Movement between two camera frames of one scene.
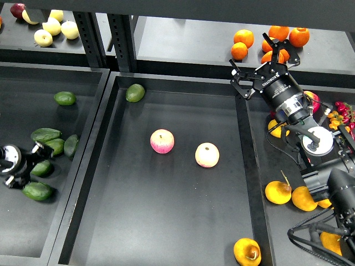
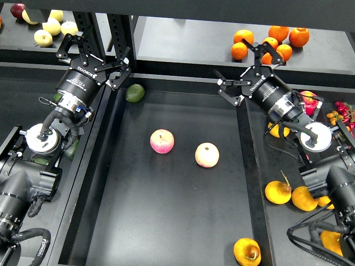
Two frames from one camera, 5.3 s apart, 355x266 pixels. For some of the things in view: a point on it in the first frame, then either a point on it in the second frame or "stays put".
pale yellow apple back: [57, 14] stays put
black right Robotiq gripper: [273, 80] to [258, 82]
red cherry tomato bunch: [348, 113] stays put
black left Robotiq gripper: [17, 164] to [80, 81]
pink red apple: [162, 141] stays put
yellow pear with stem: [247, 252] stays put
